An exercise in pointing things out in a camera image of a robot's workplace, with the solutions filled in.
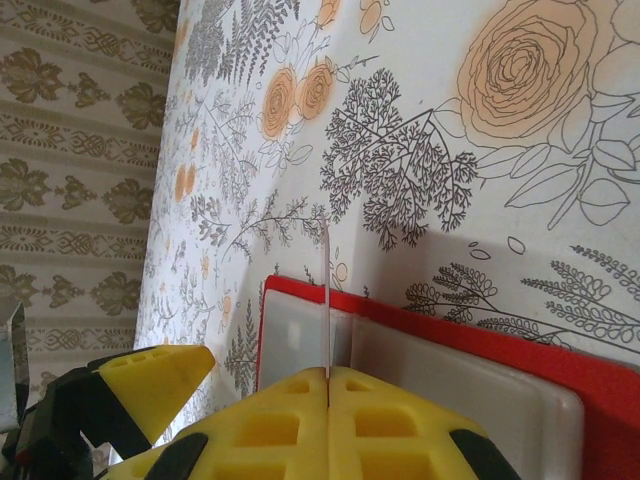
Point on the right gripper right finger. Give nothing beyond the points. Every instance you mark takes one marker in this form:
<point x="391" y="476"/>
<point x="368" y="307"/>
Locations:
<point x="400" y="440"/>

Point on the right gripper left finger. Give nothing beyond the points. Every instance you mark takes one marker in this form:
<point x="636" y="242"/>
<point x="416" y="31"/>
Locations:
<point x="260" y="440"/>

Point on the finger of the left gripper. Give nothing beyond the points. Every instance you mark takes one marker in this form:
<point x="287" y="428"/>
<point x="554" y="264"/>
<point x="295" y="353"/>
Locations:
<point x="160" y="380"/>

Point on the red card holder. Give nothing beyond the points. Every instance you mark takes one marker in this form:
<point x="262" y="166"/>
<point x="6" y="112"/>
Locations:
<point x="500" y="340"/>

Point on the red VIP card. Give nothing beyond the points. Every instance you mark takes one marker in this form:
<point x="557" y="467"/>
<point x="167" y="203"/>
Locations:
<point x="326" y="300"/>

